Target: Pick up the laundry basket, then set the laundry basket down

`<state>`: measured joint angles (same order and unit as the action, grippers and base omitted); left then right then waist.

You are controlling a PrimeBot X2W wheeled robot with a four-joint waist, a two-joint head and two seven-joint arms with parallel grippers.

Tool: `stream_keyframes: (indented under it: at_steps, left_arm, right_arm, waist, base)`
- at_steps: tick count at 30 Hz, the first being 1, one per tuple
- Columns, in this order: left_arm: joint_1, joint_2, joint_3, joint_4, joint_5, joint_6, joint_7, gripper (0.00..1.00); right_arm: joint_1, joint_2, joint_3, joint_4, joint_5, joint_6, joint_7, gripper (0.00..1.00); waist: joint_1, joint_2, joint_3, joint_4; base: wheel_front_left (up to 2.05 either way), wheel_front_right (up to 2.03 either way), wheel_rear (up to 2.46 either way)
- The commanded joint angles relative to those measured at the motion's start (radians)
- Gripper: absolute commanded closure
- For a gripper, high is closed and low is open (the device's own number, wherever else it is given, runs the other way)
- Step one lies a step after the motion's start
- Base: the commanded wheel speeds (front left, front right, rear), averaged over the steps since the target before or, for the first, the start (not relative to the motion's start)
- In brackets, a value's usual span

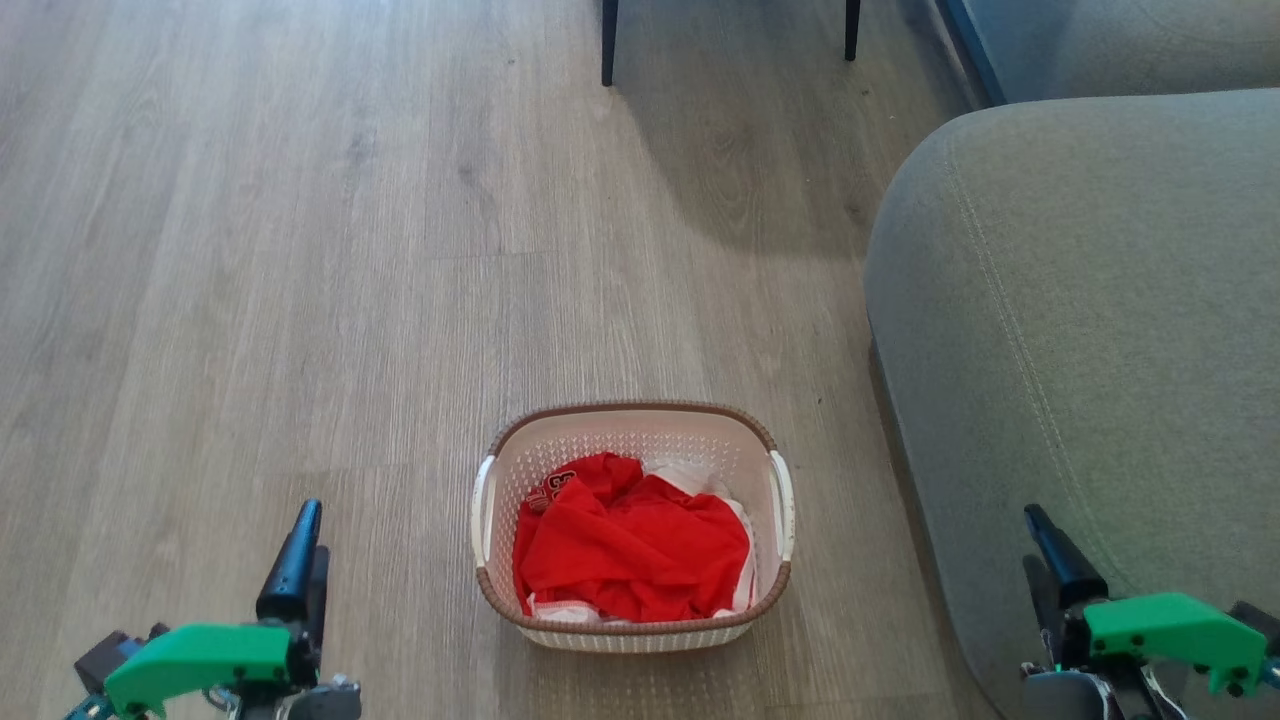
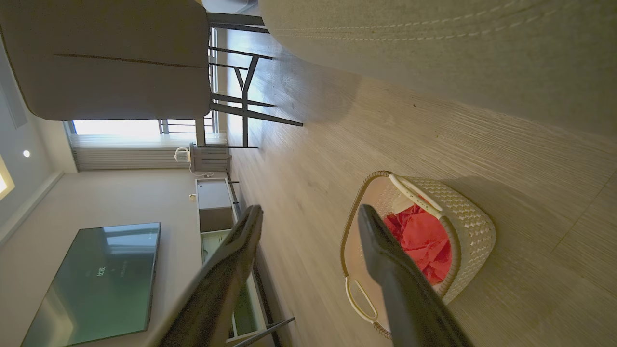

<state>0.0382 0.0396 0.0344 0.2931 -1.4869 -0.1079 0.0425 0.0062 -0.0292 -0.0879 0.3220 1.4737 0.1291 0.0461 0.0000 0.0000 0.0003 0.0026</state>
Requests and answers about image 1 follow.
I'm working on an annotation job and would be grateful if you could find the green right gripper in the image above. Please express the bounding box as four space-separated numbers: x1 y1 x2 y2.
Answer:
1022 505 1268 697

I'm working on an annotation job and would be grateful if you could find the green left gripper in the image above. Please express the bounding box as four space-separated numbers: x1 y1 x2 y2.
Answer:
104 500 330 718

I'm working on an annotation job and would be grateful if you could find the white perforated plastic laundry basket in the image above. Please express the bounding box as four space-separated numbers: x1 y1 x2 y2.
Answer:
470 402 796 653

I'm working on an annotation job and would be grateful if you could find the red jersey garment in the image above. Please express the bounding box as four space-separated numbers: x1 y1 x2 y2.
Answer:
513 452 753 623

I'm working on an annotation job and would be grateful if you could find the white garment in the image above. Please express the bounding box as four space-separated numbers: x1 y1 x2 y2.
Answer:
525 458 761 626

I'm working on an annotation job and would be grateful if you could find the grey fabric sofa section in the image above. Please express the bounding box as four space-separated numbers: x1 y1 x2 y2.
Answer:
940 0 1280 107

